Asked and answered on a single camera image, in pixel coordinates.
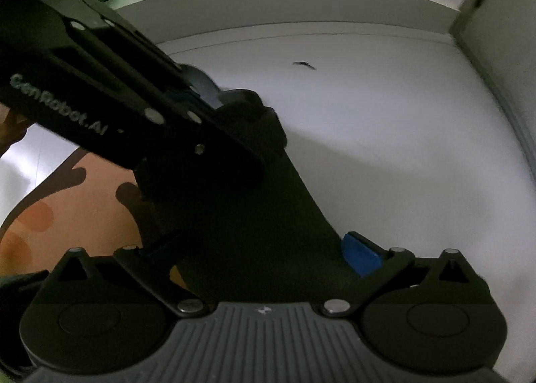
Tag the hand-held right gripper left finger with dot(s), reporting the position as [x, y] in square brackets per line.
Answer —
[142, 265]

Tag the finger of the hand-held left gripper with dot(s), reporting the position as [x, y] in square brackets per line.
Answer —
[182, 97]
[188, 136]

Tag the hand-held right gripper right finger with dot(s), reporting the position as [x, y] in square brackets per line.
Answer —
[360, 255]

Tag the person's left hand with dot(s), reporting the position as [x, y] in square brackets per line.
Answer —
[10, 127]

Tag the orange rug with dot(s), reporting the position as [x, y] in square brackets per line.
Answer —
[83, 215]

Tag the dark lint strand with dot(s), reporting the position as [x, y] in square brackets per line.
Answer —
[303, 64]

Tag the grey wardrobe door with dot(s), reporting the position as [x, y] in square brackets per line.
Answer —
[515, 31]

